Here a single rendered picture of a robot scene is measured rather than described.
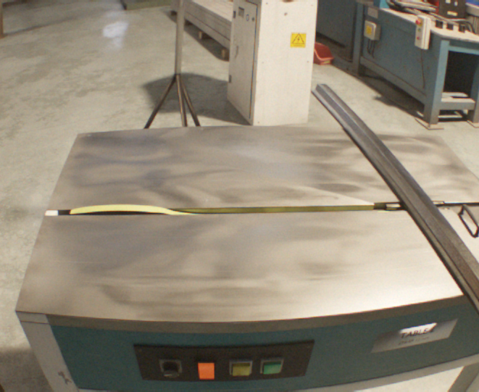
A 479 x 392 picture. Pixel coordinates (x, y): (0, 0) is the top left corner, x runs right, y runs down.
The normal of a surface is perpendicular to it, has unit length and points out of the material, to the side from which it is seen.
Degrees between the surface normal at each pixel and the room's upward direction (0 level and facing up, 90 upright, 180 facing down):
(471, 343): 90
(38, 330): 90
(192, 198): 0
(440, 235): 75
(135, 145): 0
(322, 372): 90
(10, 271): 0
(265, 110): 90
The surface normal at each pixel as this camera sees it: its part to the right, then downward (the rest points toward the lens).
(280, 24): 0.35, 0.53
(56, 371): 0.12, 0.55
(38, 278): 0.06, -0.84
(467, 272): -0.93, -0.14
